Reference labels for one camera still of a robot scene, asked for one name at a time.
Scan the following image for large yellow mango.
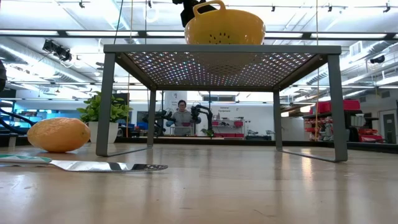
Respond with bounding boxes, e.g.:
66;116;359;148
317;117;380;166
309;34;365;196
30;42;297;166
26;117;91;153

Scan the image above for green plant in white pot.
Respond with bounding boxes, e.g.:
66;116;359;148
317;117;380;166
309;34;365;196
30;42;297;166
76;91;134;144

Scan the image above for grey door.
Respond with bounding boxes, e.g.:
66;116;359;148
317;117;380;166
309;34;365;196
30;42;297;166
382;108;398;144

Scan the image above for overhead light beam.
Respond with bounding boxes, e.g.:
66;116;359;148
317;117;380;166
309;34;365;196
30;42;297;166
0;29;398;40

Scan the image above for black ceiling spotlight cluster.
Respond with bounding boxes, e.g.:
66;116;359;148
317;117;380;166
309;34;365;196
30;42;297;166
42;39;73;62

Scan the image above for grey perforated metal stand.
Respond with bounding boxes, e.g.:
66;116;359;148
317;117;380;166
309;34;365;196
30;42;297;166
95;44;349;163

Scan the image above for black ceiling device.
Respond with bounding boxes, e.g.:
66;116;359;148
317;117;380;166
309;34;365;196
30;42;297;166
369;54;386;65

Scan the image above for black hanging cable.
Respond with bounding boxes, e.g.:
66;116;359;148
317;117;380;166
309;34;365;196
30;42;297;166
113;0;125;45

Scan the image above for red crates row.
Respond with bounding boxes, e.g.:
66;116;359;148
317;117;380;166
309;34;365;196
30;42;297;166
213;133;246;139

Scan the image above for person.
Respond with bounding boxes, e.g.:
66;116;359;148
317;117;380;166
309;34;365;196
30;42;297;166
169;99;198;137

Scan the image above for yellow plastic colander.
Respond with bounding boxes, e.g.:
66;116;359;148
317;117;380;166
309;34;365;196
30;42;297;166
184;0;267;45

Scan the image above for knife with patterned handle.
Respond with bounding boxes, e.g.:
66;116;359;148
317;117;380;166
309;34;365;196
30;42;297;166
0;153;169;173

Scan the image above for dark shelf unit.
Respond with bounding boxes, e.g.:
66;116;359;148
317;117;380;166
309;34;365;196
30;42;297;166
303;99;385;144

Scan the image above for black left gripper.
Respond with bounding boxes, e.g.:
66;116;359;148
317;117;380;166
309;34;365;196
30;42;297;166
172;0;218;28

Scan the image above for red storage bins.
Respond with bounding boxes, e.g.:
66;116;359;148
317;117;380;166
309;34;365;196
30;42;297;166
317;99;361;114

